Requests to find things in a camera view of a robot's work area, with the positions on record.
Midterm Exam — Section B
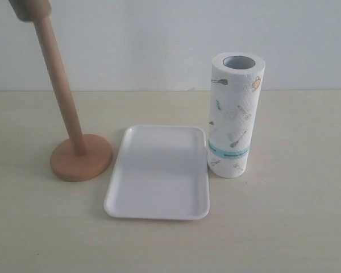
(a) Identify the white rectangular plastic tray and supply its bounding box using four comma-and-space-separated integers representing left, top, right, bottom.
103, 125, 210, 221

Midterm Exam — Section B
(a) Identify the brown cardboard tube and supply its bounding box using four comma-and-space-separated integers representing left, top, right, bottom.
9, 0, 52, 22

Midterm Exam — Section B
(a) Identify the printed white paper towel roll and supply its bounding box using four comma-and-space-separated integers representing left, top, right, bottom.
207, 52, 265, 179

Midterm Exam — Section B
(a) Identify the wooden paper towel holder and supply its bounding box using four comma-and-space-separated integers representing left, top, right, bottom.
34, 16, 113, 182

